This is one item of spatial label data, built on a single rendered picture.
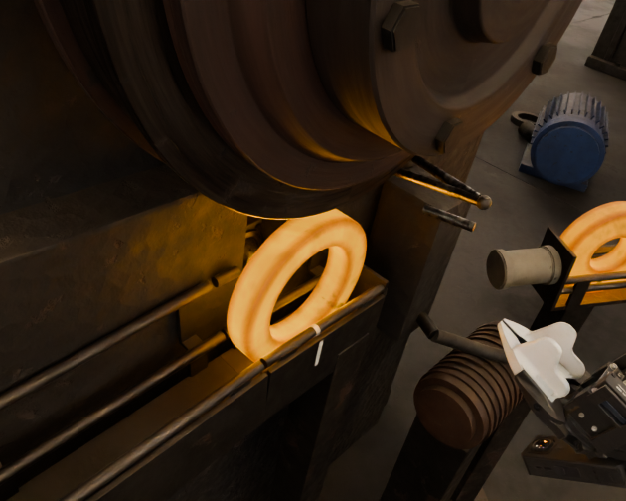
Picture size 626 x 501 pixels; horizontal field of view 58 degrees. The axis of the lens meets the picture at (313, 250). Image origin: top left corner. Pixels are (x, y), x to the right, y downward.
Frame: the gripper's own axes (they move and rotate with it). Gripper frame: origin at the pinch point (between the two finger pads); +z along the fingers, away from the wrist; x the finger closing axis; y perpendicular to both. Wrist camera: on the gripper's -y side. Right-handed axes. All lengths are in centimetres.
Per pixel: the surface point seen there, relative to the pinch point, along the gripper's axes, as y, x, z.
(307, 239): 3.2, 15.5, 18.5
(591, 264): -6.6, -34.4, -1.5
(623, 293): -8.8, -38.7, -8.0
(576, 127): -54, -187, 37
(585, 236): -0.9, -29.0, 2.3
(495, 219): -85, -148, 30
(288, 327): -11.2, 13.5, 15.8
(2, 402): -7.9, 42.0, 21.8
